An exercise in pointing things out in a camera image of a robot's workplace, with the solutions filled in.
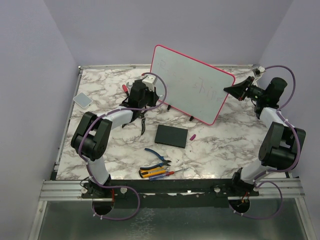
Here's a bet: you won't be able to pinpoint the blue handled cutting pliers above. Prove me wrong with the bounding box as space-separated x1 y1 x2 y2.
144 148 171 166

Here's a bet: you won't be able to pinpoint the red blue screwdriver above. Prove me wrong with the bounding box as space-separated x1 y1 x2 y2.
149 168 186 181

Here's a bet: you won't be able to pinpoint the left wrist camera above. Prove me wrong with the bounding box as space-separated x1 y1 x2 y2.
142 74 158 92

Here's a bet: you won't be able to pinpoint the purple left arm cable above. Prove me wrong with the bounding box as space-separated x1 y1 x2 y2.
77 72 168 222

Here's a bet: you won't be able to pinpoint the red handled wrench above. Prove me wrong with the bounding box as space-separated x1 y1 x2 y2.
121 82 133 96

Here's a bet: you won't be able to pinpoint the yellow black utility knife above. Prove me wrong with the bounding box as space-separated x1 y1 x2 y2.
138 166 167 179

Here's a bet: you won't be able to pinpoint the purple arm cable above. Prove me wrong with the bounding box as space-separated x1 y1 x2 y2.
232 65 301 220
77 72 168 222

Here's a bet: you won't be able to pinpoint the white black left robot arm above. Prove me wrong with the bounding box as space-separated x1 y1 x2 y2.
71 75 160 198

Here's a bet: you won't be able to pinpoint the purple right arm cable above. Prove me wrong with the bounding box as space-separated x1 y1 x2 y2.
232 65 301 220

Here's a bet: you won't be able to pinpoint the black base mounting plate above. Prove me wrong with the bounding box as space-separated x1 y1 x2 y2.
81 178 249 209

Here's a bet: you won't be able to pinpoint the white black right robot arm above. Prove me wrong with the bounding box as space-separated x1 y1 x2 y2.
223 76 306 196

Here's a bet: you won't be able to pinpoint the small white square box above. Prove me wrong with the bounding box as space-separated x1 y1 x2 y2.
73 92 93 109

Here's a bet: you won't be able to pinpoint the black handled wire stripper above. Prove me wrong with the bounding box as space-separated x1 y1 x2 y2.
130 110 147 136

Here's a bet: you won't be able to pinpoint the black wire whiteboard stand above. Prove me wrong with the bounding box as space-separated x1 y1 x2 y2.
167 104 195 122

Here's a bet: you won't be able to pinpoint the black flat network switch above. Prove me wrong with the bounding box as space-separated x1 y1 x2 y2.
154 124 188 149

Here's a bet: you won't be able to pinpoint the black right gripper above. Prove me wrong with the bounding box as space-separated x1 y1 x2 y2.
223 77 266 102

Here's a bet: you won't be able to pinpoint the pink framed whiteboard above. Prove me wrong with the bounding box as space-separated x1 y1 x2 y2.
150 44 236 125

